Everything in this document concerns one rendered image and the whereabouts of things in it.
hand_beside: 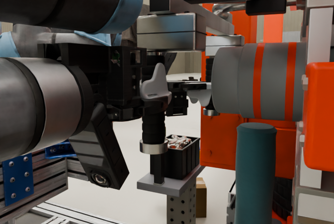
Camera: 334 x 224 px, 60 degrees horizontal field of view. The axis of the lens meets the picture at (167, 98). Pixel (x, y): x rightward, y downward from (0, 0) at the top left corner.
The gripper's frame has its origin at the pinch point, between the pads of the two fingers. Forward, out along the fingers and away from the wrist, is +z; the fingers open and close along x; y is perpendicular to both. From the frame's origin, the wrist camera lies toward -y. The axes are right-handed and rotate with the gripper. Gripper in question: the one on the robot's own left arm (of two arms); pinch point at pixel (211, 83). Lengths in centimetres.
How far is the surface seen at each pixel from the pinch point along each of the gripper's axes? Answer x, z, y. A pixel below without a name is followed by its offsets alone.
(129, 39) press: -740, 159, -69
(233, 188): -27, 26, 44
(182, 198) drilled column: -39, 10, 51
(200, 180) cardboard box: -83, 41, 65
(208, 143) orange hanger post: -19.7, 10.4, 22.4
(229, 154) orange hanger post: -14.6, 15.5, 25.1
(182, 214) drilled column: -40, 10, 59
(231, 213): -23, 22, 52
